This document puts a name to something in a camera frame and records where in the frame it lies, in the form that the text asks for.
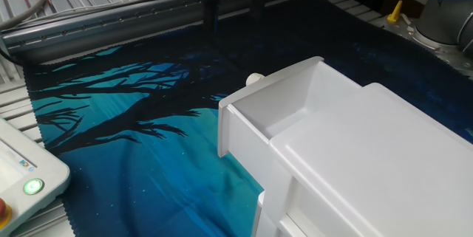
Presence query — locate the grey thick cable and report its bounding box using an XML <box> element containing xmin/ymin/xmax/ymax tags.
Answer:
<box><xmin>0</xmin><ymin>0</ymin><xmax>62</xmax><ymax>31</ymax></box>

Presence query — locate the wide aluminium table rail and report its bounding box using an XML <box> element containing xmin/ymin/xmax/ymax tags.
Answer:
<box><xmin>0</xmin><ymin>0</ymin><xmax>315</xmax><ymax>64</ymax></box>

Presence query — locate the white drawer cabinet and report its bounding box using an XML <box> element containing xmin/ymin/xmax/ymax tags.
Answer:
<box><xmin>251</xmin><ymin>82</ymin><xmax>473</xmax><ymax>237</ymax></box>

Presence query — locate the white plastic drawer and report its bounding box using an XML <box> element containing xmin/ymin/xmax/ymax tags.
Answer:
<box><xmin>217</xmin><ymin>55</ymin><xmax>365</xmax><ymax>197</ymax></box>

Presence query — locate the white drawer knob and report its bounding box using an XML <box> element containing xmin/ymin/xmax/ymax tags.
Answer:
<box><xmin>245</xmin><ymin>72</ymin><xmax>265</xmax><ymax>86</ymax></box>

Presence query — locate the yellow plastic handle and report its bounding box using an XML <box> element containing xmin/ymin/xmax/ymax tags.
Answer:
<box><xmin>386</xmin><ymin>0</ymin><xmax>404</xmax><ymax>24</ymax></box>

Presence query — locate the white robot teach pendant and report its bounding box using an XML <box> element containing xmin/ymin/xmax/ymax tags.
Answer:
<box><xmin>0</xmin><ymin>117</ymin><xmax>71</xmax><ymax>237</ymax></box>

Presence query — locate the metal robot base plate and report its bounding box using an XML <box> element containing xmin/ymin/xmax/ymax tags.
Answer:
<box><xmin>384</xmin><ymin>17</ymin><xmax>473</xmax><ymax>79</ymax></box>

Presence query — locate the forest sunset printed tablecloth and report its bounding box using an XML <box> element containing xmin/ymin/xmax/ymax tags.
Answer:
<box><xmin>21</xmin><ymin>0</ymin><xmax>473</xmax><ymax>237</ymax></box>

